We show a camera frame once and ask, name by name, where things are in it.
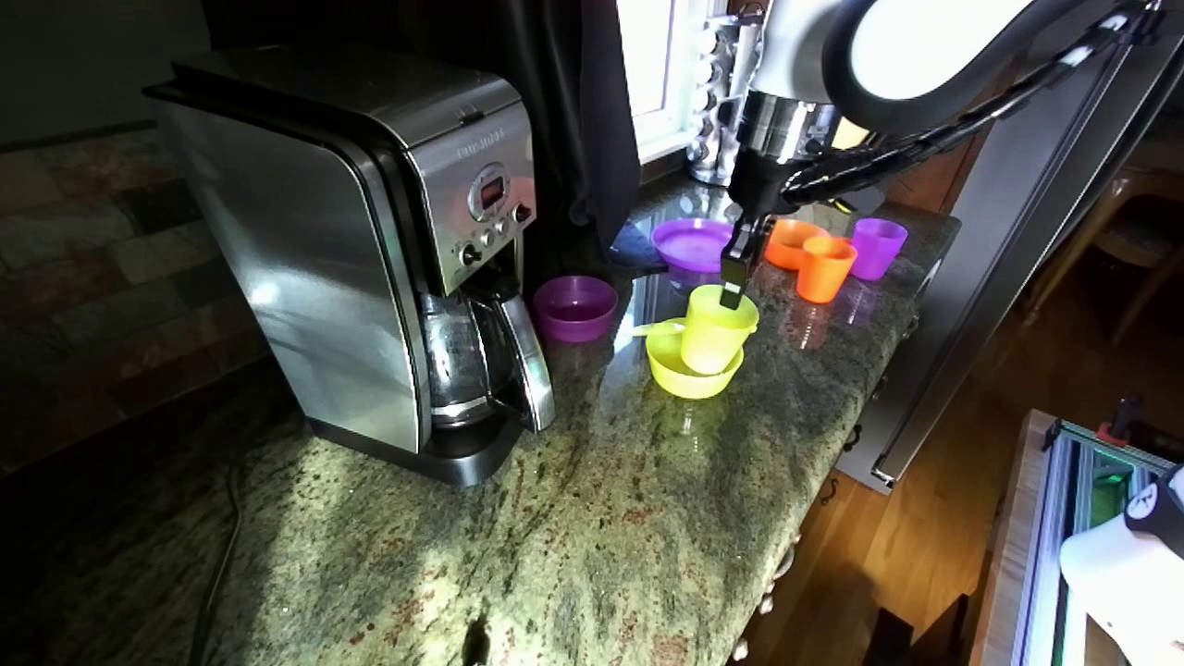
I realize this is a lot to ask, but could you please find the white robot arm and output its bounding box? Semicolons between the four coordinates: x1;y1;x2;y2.
719;0;1164;311

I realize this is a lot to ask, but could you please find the white plastic bin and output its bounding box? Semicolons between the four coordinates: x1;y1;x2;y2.
969;411;1184;666

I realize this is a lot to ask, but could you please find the black curtain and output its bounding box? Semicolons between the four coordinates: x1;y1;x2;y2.
199;0;639;268

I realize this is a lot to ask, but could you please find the orange plastic cup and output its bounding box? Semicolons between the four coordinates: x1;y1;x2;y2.
796;237;858;304

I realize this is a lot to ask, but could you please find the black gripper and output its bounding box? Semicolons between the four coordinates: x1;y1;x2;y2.
719;153;788;311

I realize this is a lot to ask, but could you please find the yellow plastic cup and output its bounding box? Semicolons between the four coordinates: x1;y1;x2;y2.
681;286;760;375

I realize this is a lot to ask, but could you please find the orange plastic bowl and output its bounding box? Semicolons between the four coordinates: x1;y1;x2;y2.
762;218;820;271

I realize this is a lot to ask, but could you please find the purple plastic bowl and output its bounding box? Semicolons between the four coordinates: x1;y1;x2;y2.
532;273;619;345

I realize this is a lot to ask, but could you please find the purple plastic cup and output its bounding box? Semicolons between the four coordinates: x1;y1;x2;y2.
852;218;910;283

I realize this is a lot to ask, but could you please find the stainless steel refrigerator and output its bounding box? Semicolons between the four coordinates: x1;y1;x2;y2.
840;0;1184;493

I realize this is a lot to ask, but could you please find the glass coffee carafe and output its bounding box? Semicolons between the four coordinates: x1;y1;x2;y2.
422;294;556;429

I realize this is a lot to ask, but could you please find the black power cable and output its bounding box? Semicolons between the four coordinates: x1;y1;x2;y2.
181;455;250;666

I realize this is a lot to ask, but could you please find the stainless steel coffee maker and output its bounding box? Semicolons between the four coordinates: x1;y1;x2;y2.
150;43;538;485

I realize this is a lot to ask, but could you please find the yellow plastic bowl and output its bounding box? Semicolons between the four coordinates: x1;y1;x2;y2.
644;322;744;401

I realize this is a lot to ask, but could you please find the purple plastic plate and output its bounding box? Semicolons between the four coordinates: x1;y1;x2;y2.
651;218;734;278

